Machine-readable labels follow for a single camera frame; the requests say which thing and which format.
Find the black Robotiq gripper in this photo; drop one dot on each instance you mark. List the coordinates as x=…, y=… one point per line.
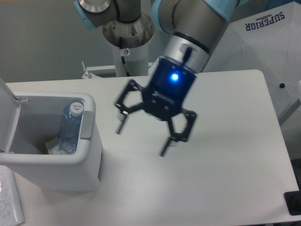
x=162, y=98

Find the crushed clear plastic bottle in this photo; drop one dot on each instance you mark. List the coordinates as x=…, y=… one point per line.
x=70, y=125

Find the white plastic wrapper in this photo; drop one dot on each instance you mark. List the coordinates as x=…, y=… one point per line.
x=53, y=148

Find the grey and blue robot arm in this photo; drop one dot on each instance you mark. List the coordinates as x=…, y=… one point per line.
x=195, y=26

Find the white plastic trash can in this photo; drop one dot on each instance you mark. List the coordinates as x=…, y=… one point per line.
x=28, y=120

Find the white Superior umbrella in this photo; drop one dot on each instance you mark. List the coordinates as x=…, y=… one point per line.
x=271, y=43

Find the black device at table edge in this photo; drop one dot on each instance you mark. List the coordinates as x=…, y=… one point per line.
x=293, y=202

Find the white notepad with handwriting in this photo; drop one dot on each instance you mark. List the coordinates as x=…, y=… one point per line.
x=11, y=211

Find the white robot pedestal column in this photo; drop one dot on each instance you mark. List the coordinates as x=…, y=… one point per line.
x=131, y=58

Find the white metal base frame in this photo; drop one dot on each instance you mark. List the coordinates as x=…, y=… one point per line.
x=109, y=71

